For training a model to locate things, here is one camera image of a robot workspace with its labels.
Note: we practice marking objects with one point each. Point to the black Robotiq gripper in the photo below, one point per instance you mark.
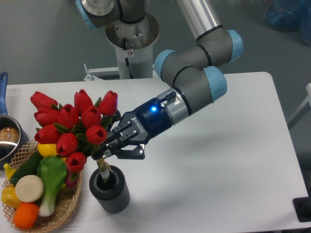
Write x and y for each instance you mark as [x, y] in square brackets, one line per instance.
[137, 127]

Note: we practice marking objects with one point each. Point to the red tulip bouquet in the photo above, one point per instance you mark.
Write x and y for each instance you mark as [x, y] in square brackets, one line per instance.
[77, 129]

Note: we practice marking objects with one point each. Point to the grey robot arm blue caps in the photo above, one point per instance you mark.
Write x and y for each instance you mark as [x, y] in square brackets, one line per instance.
[193, 76]

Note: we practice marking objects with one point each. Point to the dark grey ribbed vase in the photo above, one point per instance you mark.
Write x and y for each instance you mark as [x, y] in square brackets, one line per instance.
[113, 195]

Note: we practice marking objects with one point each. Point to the purple red radish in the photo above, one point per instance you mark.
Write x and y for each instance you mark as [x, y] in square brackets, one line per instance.
[71, 179]

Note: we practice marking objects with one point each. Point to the green bok choy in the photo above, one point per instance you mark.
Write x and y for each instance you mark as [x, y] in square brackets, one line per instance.
[53, 172]

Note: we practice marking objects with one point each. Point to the yellow squash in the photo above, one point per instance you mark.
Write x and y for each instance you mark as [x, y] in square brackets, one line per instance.
[48, 150]

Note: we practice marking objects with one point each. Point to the woven wicker basket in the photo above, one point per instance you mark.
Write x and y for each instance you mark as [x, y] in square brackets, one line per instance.
[66, 200]

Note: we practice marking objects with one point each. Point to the dark green cucumber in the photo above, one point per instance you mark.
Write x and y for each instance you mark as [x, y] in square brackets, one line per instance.
[29, 167]

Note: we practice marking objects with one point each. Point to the yellow banana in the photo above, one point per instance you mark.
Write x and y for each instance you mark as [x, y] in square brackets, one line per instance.
[9, 171]

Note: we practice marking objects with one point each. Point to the orange fruit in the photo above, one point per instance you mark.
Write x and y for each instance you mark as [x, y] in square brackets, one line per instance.
[25, 215]

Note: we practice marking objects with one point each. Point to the yellow bell pepper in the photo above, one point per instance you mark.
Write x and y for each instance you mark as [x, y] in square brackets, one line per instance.
[8, 197]

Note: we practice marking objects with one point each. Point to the black device at table edge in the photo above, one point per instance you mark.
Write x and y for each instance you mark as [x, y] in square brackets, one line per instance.
[303, 208]

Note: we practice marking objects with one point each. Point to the blue plastic bag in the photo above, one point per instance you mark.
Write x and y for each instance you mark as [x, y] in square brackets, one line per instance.
[290, 15]

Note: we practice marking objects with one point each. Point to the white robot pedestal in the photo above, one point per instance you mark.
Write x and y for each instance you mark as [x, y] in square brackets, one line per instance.
[133, 45]

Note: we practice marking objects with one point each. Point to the blue handled saucepan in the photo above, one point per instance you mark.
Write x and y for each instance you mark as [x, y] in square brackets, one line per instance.
[12, 136]

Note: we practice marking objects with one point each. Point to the white metal frame right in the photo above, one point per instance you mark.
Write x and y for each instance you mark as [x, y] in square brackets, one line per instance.
[301, 110]

